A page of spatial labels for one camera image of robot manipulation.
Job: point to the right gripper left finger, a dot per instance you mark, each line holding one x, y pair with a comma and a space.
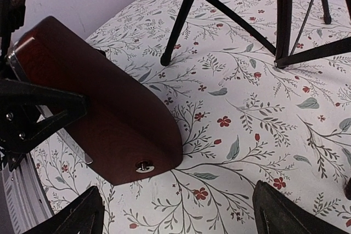
85, 214

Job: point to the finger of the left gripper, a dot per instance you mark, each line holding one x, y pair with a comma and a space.
32, 113

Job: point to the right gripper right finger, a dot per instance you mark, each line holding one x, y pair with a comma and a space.
275, 213

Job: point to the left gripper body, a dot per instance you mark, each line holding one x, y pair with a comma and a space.
12, 18

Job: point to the brown metronome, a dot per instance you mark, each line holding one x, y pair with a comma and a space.
127, 132

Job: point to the floral table mat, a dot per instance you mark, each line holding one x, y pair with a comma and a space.
241, 120

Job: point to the front aluminium rail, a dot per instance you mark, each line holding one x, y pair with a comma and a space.
24, 203

